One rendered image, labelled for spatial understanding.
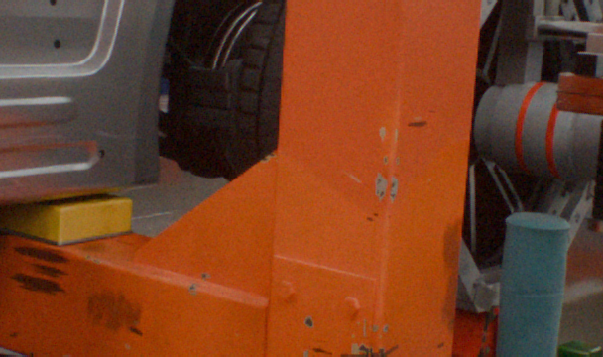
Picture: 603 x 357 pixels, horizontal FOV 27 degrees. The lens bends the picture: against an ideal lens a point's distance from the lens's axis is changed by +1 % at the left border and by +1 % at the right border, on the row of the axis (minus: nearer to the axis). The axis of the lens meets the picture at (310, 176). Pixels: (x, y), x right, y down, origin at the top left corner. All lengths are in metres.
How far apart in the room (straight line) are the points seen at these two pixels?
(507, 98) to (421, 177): 0.54
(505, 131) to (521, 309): 0.27
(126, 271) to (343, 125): 0.39
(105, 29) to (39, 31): 0.11
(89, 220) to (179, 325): 0.26
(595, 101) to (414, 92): 0.39
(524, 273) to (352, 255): 0.46
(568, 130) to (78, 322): 0.73
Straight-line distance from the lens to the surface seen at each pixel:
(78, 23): 1.71
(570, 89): 1.69
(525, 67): 1.91
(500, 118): 1.88
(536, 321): 1.80
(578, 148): 1.84
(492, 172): 2.07
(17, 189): 1.64
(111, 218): 1.77
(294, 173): 1.41
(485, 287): 1.88
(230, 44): 2.06
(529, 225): 1.77
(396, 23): 1.32
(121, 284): 1.61
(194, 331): 1.54
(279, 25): 1.82
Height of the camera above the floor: 1.06
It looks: 9 degrees down
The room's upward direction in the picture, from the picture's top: 4 degrees clockwise
